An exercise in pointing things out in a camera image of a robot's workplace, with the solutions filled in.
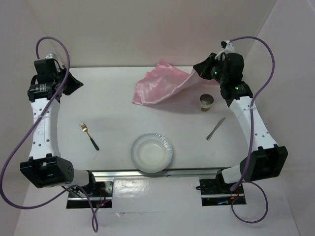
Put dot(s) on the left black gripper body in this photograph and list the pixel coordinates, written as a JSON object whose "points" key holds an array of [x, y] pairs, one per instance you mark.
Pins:
{"points": [[70, 84]]}

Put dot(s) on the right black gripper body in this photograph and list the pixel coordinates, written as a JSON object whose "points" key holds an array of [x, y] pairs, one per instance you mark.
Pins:
{"points": [[213, 69]]}

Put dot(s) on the pink satin cloth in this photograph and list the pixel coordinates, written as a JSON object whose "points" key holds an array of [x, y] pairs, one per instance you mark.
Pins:
{"points": [[165, 81]]}

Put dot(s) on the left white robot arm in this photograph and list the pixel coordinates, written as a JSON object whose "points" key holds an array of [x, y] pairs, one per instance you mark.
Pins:
{"points": [[45, 166]]}

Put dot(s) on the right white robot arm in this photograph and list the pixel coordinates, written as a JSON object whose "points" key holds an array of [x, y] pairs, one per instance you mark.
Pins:
{"points": [[265, 157]]}

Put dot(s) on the brown paper cup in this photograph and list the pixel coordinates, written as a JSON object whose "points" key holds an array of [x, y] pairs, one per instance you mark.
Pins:
{"points": [[206, 101]]}

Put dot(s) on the silver table knife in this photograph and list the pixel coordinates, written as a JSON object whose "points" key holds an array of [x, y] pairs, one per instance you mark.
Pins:
{"points": [[216, 127]]}

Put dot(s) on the white ceramic bowl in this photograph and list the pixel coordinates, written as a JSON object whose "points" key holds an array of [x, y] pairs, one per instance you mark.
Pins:
{"points": [[151, 153]]}

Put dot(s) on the gold fork green handle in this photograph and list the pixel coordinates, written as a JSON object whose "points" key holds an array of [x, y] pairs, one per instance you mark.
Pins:
{"points": [[85, 129]]}

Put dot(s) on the aluminium front rail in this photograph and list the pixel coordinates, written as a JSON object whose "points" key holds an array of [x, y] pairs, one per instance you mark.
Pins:
{"points": [[107, 175]]}

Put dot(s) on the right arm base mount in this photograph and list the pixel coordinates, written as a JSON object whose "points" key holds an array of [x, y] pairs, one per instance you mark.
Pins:
{"points": [[214, 193]]}

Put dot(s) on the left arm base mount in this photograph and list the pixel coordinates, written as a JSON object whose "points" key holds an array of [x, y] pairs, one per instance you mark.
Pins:
{"points": [[100, 196]]}

